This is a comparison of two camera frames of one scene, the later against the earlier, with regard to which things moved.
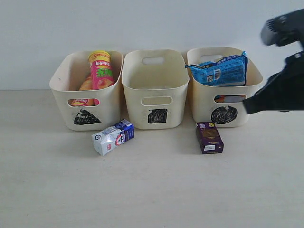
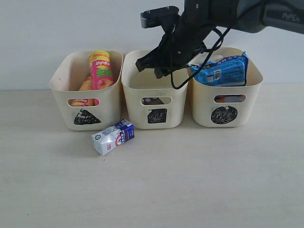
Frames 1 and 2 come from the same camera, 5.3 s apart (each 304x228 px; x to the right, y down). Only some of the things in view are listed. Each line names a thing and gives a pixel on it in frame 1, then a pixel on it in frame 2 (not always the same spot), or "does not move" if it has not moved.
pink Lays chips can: [101, 70] does not move
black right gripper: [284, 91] -> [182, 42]
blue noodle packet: [227, 72] does not move
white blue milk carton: [108, 139] does not move
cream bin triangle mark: [86, 110] does not move
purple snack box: [209, 137] -> [152, 100]
